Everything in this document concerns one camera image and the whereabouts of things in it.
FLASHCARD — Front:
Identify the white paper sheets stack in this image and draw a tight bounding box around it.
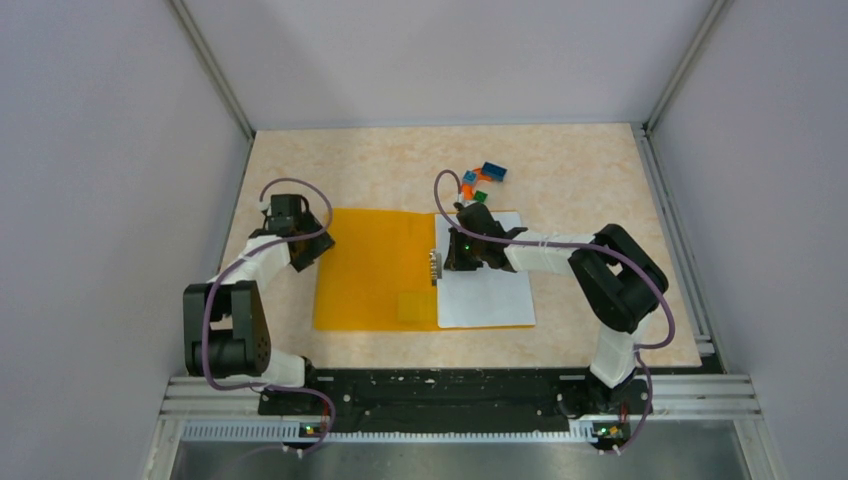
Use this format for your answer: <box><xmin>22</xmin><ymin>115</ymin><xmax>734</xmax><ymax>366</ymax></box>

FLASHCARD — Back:
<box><xmin>433</xmin><ymin>211</ymin><xmax>537</xmax><ymax>330</ymax></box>

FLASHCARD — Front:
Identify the orange plastic clip folder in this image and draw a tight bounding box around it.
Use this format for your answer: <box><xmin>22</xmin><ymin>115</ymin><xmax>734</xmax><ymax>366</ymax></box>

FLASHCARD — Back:
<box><xmin>312</xmin><ymin>207</ymin><xmax>537</xmax><ymax>333</ymax></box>

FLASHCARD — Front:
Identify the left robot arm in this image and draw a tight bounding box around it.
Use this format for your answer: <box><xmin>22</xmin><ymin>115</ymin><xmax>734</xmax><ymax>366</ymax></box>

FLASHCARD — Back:
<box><xmin>183</xmin><ymin>194</ymin><xmax>335</xmax><ymax>414</ymax></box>

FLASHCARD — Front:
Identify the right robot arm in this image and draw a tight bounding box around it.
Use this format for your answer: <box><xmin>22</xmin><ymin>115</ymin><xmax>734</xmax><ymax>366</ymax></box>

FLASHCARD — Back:
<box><xmin>444</xmin><ymin>203</ymin><xmax>674</xmax><ymax>412</ymax></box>

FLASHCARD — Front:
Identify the orange curved toy track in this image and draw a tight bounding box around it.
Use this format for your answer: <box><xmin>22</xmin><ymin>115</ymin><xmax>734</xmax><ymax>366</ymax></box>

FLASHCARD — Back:
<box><xmin>460</xmin><ymin>172</ymin><xmax>488</xmax><ymax>201</ymax></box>

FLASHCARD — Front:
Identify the light blue toy brick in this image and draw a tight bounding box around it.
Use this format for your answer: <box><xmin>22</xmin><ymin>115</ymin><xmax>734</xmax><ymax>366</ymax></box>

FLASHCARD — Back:
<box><xmin>461</xmin><ymin>170</ymin><xmax>478</xmax><ymax>186</ymax></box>

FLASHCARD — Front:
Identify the dark blue toy brick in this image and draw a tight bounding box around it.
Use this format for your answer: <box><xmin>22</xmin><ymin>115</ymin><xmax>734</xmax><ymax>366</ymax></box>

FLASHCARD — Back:
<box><xmin>480</xmin><ymin>162</ymin><xmax>508</xmax><ymax>182</ymax></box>

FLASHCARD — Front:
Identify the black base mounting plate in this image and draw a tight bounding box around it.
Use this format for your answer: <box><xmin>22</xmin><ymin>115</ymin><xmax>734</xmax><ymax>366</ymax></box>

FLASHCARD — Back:
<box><xmin>258</xmin><ymin>368</ymin><xmax>651</xmax><ymax>434</ymax></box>

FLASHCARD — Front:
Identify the white slotted cable duct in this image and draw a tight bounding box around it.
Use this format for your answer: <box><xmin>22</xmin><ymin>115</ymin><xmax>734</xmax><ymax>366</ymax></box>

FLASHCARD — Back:
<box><xmin>181</xmin><ymin>420</ymin><xmax>598</xmax><ymax>444</ymax></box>

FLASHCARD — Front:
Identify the aluminium front rail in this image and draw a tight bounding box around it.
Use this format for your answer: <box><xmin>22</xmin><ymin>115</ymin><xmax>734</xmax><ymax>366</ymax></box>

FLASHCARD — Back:
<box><xmin>159</xmin><ymin>369</ymin><xmax>762</xmax><ymax>420</ymax></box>

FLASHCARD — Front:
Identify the right aluminium frame post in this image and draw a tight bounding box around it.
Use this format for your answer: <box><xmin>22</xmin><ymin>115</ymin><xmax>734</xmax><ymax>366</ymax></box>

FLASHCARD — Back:
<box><xmin>642</xmin><ymin>0</ymin><xmax>734</xmax><ymax>137</ymax></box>

